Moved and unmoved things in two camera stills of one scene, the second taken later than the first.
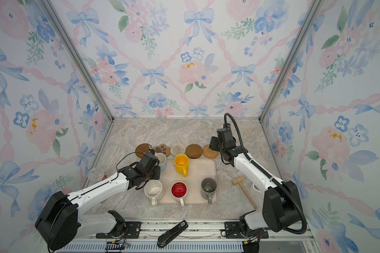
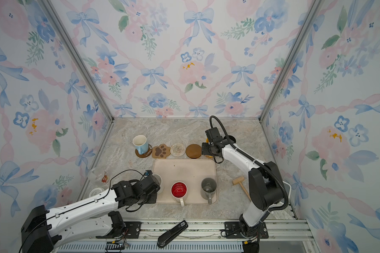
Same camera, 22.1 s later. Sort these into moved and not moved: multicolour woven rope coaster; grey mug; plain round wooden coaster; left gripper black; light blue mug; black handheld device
Moved: left gripper black; light blue mug
Not moved: black handheld device; grey mug; multicolour woven rope coaster; plain round wooden coaster
